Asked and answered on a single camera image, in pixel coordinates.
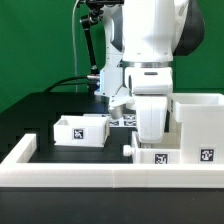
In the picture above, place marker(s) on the white drawer cabinet frame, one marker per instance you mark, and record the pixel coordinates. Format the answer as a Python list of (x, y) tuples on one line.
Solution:
[(199, 118)]

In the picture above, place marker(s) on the white drawer box front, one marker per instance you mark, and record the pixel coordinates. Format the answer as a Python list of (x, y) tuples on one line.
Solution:
[(165, 152)]

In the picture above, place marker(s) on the white fiducial marker sheet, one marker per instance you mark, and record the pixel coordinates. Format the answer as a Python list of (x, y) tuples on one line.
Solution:
[(127, 120)]

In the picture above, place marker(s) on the white workspace border fence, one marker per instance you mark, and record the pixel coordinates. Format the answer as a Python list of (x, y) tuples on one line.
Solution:
[(16, 170)]

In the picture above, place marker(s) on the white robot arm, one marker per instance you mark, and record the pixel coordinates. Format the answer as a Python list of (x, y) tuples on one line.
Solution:
[(142, 38)]

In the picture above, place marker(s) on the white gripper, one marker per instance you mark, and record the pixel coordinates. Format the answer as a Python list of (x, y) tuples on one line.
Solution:
[(150, 88)]

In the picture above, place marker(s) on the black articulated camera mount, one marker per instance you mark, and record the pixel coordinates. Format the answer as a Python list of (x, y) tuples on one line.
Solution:
[(95, 15)]

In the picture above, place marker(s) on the white drawer box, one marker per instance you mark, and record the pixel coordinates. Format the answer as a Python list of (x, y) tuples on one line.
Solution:
[(165, 152), (84, 131)]

